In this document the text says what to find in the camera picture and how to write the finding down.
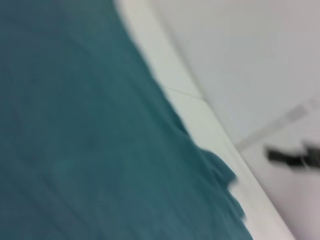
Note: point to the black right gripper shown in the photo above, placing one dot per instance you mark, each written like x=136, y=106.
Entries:
x=308, y=158

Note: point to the teal blue t-shirt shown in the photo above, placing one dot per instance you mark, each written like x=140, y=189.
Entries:
x=87, y=125

